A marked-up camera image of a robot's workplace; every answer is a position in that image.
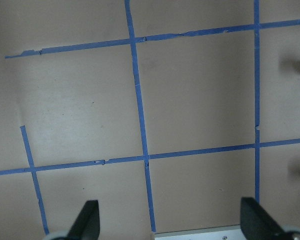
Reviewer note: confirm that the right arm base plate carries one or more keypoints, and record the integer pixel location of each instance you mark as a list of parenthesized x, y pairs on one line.
[(232, 232)]

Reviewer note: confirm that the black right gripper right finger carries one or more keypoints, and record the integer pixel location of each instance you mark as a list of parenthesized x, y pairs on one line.
[(256, 223)]

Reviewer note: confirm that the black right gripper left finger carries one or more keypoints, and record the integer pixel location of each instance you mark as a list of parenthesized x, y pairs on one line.
[(87, 224)]

